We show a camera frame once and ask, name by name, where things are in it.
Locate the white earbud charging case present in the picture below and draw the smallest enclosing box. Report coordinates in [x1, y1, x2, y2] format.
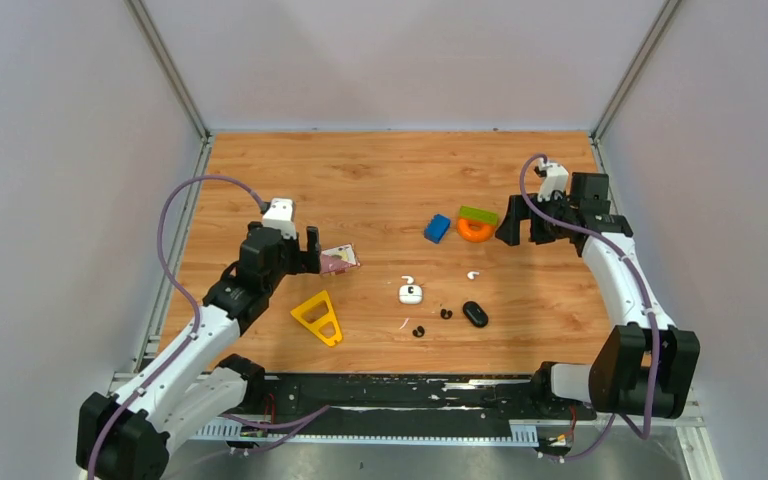
[398, 284, 424, 305]

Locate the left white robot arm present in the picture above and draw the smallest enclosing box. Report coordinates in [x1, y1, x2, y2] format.
[76, 221, 321, 479]

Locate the pink snack packet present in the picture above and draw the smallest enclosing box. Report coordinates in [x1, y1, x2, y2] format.
[320, 243, 361, 275]

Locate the blue toy brick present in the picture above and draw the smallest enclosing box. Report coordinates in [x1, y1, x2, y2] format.
[423, 214, 451, 244]

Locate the yellow triangular plastic piece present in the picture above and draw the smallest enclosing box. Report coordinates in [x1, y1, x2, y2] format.
[290, 290, 343, 347]

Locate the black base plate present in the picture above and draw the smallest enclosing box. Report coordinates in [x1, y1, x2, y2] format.
[230, 373, 596, 438]

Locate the orange toy ring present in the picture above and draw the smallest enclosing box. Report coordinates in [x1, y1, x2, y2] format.
[456, 217, 497, 244]

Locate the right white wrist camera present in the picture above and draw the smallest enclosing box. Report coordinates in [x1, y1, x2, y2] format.
[535, 157, 569, 202]

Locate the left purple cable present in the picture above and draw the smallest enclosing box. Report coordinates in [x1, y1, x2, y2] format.
[85, 174, 331, 480]

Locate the green toy brick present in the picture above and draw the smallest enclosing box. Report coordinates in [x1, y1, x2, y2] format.
[458, 206, 499, 227]

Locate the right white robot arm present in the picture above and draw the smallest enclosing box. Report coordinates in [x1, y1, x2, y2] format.
[496, 172, 701, 419]

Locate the black earbud case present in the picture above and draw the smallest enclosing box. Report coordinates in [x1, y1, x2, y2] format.
[462, 301, 489, 328]

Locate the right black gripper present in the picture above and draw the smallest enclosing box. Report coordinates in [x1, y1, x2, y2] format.
[494, 189, 576, 246]

